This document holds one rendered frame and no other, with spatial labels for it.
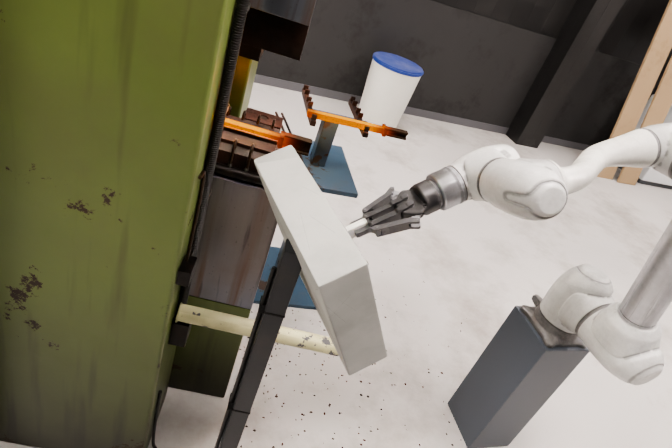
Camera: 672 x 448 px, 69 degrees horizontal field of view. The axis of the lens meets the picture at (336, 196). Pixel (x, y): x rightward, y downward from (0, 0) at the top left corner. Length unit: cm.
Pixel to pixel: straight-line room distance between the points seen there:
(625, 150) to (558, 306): 65
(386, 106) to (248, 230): 311
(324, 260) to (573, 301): 118
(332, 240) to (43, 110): 59
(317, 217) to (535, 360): 124
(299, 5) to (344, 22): 347
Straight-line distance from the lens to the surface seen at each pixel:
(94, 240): 117
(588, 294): 177
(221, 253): 147
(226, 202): 136
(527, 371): 190
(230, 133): 140
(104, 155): 104
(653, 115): 611
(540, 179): 97
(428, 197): 107
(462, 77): 522
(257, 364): 109
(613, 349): 170
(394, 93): 433
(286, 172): 89
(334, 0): 452
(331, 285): 71
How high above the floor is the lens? 162
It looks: 30 degrees down
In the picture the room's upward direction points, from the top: 20 degrees clockwise
